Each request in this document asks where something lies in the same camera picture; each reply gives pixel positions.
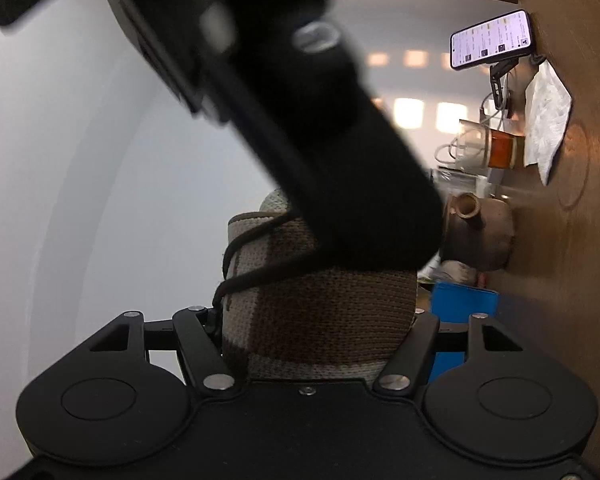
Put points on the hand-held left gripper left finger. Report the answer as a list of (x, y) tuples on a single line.
[(197, 345)]

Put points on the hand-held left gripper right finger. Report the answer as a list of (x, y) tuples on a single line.
[(420, 345)]

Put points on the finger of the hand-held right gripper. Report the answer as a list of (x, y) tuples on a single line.
[(330, 160)]

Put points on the blue cardboard box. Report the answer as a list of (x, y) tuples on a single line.
[(460, 305)]

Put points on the brown clay pot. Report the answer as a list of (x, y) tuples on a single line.
[(485, 235)]

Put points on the clear plastic bottle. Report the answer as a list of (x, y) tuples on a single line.
[(460, 180)]

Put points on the glass tea cup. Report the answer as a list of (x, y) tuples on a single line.
[(500, 147)]

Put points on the black phone stand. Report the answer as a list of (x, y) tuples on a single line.
[(497, 77)]

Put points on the smartphone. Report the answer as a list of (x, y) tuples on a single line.
[(490, 37)]

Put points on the white paper napkin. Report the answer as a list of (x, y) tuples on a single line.
[(545, 110)]

